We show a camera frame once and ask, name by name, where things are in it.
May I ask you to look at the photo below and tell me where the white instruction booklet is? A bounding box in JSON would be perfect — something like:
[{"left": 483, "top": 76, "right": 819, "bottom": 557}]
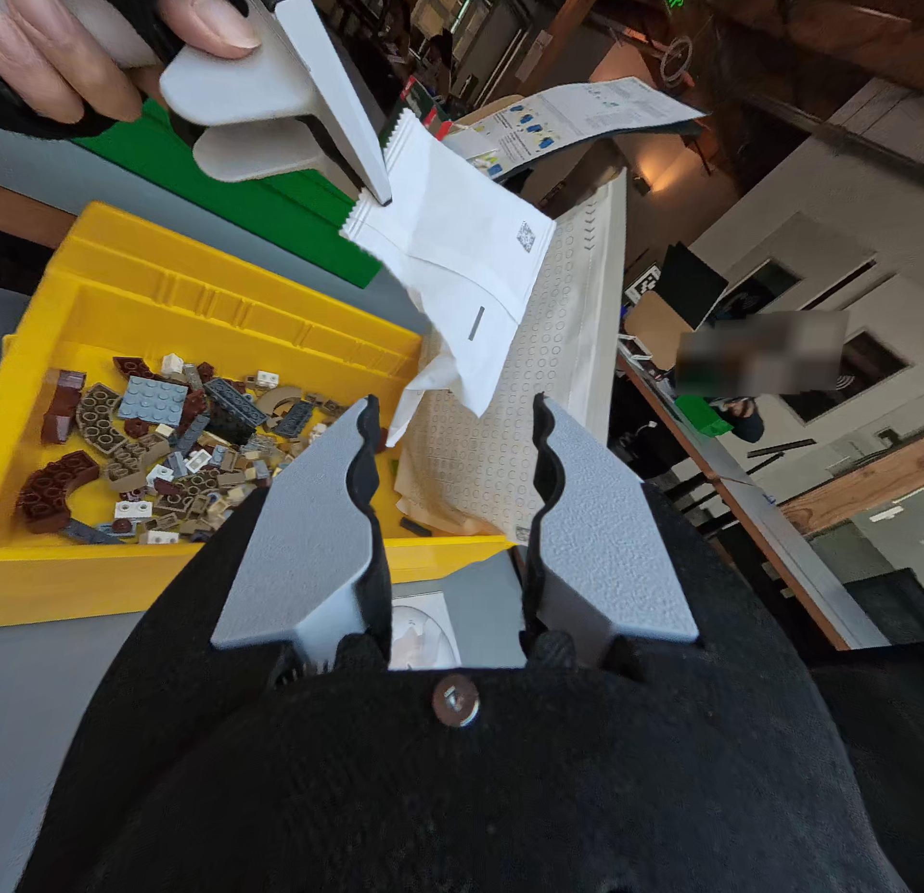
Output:
[{"left": 390, "top": 590, "right": 463, "bottom": 670}]

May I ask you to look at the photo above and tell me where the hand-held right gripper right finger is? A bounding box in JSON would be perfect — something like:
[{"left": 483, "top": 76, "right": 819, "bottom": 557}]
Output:
[{"left": 521, "top": 393, "right": 701, "bottom": 669}]

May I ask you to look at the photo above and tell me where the grey desk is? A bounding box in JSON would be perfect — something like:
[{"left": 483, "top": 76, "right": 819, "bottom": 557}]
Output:
[{"left": 0, "top": 546, "right": 528, "bottom": 887}]

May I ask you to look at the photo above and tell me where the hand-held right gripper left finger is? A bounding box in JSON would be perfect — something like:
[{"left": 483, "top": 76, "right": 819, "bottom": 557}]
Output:
[{"left": 211, "top": 395, "right": 392, "bottom": 666}]

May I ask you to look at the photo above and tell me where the standing instruction sheet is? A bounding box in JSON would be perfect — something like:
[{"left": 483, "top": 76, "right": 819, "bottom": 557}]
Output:
[{"left": 444, "top": 77, "right": 708, "bottom": 182}]

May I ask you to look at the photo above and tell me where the light grey square plate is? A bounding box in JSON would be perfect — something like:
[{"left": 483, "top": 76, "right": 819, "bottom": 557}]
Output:
[{"left": 117, "top": 375, "right": 190, "bottom": 425}]

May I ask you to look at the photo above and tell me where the small green plastic bin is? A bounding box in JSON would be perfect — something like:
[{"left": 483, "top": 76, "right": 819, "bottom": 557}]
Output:
[{"left": 675, "top": 395, "right": 733, "bottom": 438}]

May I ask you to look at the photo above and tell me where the bare plywood board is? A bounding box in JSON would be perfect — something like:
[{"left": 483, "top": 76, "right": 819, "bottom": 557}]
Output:
[{"left": 624, "top": 290, "right": 694, "bottom": 370}]

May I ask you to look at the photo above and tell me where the long grey table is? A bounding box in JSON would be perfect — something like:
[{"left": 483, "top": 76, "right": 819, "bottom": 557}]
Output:
[{"left": 617, "top": 344, "right": 889, "bottom": 652}]

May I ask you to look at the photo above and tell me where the small white paper bag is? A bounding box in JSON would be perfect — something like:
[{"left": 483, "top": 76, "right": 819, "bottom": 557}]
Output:
[{"left": 339, "top": 109, "right": 557, "bottom": 446}]

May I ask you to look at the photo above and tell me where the pile of toy bricks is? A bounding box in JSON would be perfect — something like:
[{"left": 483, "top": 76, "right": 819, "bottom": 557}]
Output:
[{"left": 14, "top": 351, "right": 362, "bottom": 547}]

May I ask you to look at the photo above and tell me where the yellow plastic bin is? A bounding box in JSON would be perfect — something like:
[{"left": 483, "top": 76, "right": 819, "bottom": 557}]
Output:
[{"left": 0, "top": 201, "right": 513, "bottom": 627}]

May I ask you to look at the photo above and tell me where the person's left hand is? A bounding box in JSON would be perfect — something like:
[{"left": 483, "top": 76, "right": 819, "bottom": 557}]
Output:
[{"left": 0, "top": 0, "right": 262, "bottom": 125}]

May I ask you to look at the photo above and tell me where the black foam panel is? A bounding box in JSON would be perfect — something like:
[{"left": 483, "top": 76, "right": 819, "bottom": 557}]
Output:
[{"left": 658, "top": 242, "right": 729, "bottom": 331}]

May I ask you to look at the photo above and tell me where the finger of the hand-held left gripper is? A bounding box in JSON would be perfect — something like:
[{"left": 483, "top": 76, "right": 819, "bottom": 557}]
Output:
[{"left": 274, "top": 0, "right": 394, "bottom": 208}]

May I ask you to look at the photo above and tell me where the large white paper bag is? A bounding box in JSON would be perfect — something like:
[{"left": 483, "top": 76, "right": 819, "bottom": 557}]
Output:
[{"left": 393, "top": 167, "right": 628, "bottom": 544}]

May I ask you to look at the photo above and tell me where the red and green box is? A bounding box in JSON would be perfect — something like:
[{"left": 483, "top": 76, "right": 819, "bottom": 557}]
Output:
[{"left": 400, "top": 77, "right": 452, "bottom": 139}]

